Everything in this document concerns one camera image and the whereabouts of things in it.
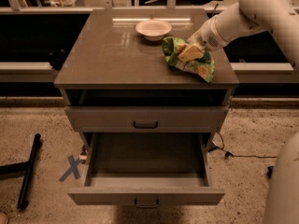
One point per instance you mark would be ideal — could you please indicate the black clamp on rail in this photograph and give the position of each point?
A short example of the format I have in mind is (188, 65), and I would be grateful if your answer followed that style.
(56, 59)

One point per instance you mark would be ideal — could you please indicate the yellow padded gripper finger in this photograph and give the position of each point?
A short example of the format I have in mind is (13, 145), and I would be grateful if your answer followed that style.
(190, 52)

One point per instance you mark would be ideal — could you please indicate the black stand leg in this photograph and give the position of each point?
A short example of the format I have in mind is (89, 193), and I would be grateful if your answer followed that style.
(27, 168)
(270, 171)

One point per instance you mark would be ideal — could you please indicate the white paper bowl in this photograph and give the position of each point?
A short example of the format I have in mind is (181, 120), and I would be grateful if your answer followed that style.
(153, 30)

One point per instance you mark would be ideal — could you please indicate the green rice chip bag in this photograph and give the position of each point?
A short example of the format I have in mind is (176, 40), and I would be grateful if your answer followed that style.
(203, 67)

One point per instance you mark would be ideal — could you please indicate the black stand leg right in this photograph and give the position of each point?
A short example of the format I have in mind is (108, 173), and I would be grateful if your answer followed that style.
(270, 171)

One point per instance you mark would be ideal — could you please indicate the grey drawer cabinet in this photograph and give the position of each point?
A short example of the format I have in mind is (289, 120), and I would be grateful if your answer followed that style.
(112, 65)

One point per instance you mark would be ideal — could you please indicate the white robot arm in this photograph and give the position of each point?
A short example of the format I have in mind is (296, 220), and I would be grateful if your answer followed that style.
(248, 17)

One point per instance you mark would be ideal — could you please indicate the black stand leg left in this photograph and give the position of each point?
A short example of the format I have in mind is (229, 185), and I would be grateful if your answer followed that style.
(27, 168)

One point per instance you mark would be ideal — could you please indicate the grey metal railing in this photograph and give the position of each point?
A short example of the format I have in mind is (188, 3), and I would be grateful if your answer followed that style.
(87, 6)

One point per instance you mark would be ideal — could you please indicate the open grey drawer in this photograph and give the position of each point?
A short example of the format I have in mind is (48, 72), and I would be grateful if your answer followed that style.
(146, 170)

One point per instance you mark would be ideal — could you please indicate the closed grey drawer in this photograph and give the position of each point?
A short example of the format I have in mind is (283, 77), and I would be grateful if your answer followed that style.
(88, 119)

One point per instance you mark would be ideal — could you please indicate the blue tape cross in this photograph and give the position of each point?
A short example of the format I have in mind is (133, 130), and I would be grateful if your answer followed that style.
(72, 170)

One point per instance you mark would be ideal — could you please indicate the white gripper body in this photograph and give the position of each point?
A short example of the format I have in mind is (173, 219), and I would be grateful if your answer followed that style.
(207, 40)

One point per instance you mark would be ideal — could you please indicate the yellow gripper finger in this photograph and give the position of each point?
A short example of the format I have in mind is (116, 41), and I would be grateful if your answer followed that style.
(194, 38)

